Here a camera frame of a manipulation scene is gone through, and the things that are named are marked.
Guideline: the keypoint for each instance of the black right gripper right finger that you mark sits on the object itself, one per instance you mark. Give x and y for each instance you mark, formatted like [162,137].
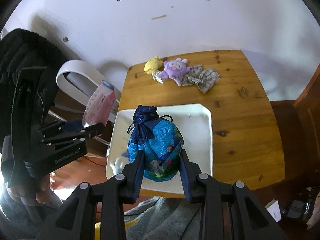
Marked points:
[227,211]

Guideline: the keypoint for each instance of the white fluffy plush toy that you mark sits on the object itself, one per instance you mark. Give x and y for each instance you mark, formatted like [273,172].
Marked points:
[117,165]

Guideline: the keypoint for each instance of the pink tissue packet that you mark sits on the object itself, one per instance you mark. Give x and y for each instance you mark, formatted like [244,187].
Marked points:
[100,105]

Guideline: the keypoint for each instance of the blue drawstring pouch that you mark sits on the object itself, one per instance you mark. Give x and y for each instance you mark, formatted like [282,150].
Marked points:
[160,140]

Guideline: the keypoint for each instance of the grey plaid bow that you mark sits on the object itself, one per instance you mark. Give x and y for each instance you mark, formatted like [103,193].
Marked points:
[204,79]

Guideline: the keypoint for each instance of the white small carton box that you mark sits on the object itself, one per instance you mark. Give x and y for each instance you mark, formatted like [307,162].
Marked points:
[157,77]

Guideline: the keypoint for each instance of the purple plush toy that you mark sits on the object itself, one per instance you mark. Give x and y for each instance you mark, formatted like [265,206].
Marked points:
[175,70]

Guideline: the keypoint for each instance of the yellow duck plush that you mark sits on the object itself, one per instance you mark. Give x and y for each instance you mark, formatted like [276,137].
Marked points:
[153,65]

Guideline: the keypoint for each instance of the person left hand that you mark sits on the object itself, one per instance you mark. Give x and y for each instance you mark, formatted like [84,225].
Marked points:
[33,192]

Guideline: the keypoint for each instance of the white plastic tray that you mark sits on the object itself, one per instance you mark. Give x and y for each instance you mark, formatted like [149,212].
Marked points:
[194,122]

